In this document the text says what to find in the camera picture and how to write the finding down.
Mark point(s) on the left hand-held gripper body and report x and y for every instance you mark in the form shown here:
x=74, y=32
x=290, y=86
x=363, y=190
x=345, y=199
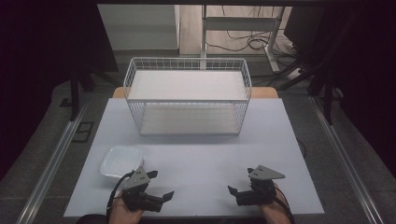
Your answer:
x=135, y=182

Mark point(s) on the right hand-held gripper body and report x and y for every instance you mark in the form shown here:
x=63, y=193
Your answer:
x=261, y=189

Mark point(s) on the person's right hand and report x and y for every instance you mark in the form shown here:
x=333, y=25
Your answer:
x=275, y=211

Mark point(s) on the person's left hand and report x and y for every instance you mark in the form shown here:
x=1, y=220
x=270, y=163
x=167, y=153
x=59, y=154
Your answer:
x=122, y=213

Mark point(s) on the white square plastic bowl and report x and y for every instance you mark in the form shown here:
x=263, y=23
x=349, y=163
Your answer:
x=121, y=161

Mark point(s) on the pale blue table mat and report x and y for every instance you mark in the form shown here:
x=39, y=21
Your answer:
x=199, y=155

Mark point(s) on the white power strip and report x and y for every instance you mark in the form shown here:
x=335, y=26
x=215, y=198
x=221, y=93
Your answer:
x=294, y=74

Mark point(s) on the black stand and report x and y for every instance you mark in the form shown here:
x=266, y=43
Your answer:
x=74, y=93
x=327, y=93

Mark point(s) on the white cabinet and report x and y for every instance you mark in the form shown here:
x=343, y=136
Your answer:
x=140, y=28

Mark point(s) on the black floor socket frame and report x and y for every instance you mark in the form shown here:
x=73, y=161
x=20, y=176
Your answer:
x=82, y=132

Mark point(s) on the metal floor rail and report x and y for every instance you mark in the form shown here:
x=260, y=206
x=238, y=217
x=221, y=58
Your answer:
x=342, y=155
x=53, y=165

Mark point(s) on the white desk frame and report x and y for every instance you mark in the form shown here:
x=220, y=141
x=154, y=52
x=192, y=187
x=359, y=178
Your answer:
x=239, y=23

